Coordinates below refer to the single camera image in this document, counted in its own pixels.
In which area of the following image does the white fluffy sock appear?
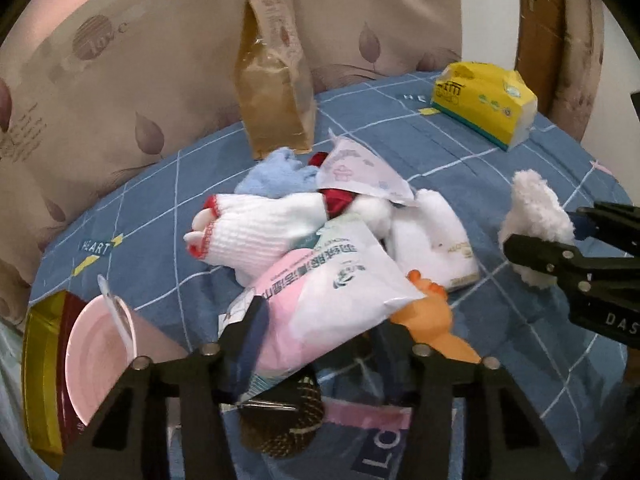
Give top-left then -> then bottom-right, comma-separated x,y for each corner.
497,169 -> 577,290

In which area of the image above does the black gold mesh pouch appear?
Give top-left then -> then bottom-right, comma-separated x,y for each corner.
238,365 -> 326,458

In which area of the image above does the orange plush toy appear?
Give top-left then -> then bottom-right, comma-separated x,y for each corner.
390,270 -> 482,364

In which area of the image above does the pink white wipes pack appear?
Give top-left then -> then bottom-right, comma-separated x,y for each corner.
218,214 -> 425,402

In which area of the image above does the floral white sachet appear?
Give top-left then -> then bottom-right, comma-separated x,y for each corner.
316,130 -> 414,205

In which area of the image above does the pink ceramic mug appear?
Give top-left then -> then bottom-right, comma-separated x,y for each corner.
65,296 -> 188,424

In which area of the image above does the white spoon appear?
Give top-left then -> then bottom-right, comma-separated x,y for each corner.
96,274 -> 136,362

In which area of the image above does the white knit glove red cuff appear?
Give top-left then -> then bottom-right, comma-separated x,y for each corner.
183,192 -> 328,286

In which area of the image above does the gold red tin box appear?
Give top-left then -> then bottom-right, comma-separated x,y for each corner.
22,290 -> 86,470

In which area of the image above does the yellow tissue pack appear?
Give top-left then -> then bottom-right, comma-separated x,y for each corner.
432,62 -> 538,152

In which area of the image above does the blue checked tablecloth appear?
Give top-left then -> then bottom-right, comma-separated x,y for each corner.
30,73 -> 628,469

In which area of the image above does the light blue fluffy sock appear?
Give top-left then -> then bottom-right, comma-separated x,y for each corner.
234,148 -> 318,198

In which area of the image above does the red sleep mask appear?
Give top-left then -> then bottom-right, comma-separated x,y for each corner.
308,152 -> 357,219

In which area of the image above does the kraft paper snack bag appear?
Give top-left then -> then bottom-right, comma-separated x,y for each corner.
233,0 -> 317,159

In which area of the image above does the beige leaf print curtain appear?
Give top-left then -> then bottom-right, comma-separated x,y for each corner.
1,0 -> 462,324

